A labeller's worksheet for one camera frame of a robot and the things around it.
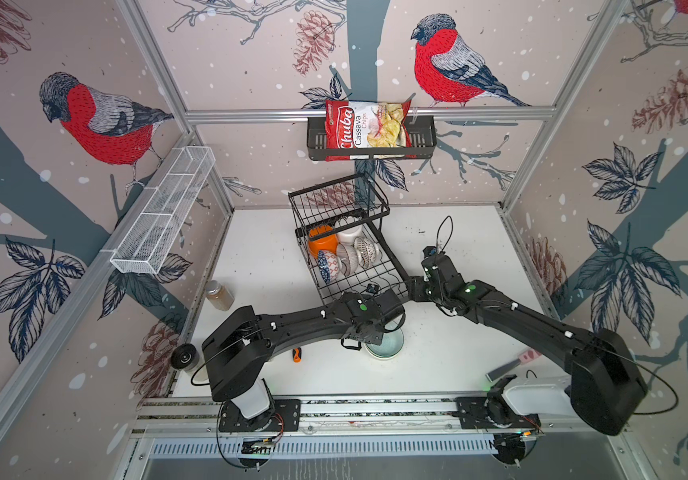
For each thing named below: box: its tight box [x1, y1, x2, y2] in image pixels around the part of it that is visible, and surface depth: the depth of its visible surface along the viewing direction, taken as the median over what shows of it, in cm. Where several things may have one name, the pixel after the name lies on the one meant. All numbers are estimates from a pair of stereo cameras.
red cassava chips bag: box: [325, 100, 413, 162], surface depth 89 cm
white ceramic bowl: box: [336, 224, 364, 243], surface depth 106 cm
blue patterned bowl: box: [317, 250, 340, 285], surface depth 94 cm
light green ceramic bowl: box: [364, 328, 405, 360], surface depth 80 cm
